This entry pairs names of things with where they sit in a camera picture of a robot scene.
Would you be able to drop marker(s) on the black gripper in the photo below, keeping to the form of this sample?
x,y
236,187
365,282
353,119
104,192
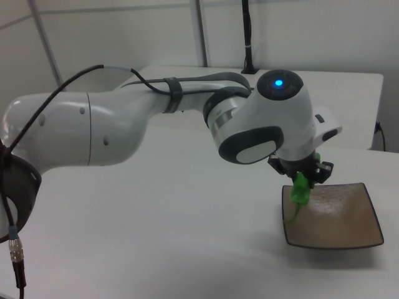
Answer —
x,y
288,166

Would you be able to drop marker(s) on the green chili pepper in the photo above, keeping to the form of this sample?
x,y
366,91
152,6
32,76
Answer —
x,y
300,190

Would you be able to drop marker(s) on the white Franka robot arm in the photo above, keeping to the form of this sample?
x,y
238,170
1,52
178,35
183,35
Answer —
x,y
109,130

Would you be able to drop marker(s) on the brown square ceramic plate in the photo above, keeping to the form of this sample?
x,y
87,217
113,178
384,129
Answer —
x,y
336,215

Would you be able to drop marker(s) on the black camera stand white band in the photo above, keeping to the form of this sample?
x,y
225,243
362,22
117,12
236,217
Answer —
x,y
248,37

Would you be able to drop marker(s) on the grey partition frame post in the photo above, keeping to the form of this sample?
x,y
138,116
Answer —
x,y
45,43
199,31

